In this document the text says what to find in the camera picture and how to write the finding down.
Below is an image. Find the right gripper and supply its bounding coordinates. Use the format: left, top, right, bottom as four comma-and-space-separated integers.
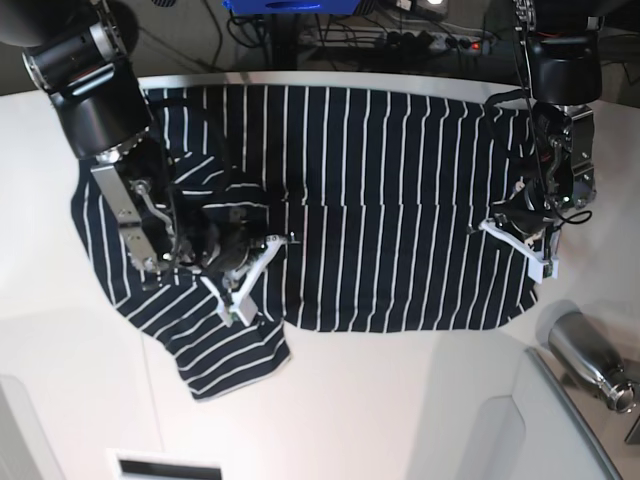
189, 204, 265, 276

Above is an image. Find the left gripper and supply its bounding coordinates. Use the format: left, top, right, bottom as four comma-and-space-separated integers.
492, 180, 554, 240

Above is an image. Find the navy white striped t-shirt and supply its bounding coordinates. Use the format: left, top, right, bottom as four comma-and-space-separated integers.
71, 85, 536, 400

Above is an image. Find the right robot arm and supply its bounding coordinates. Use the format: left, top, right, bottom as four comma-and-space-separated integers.
1, 1, 268, 289

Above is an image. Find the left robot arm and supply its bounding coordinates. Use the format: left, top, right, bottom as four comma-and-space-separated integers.
485, 1, 614, 241

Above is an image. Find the stainless steel water bottle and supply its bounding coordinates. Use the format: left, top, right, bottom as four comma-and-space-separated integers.
548, 311, 639, 413

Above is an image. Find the white power strip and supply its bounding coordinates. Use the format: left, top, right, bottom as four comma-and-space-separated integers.
300, 24, 498, 56

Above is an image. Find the blue box with oval hole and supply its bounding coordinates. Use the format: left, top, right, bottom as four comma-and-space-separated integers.
222, 0, 359, 15

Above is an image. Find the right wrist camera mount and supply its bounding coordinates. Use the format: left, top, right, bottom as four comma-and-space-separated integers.
200, 232, 299, 327

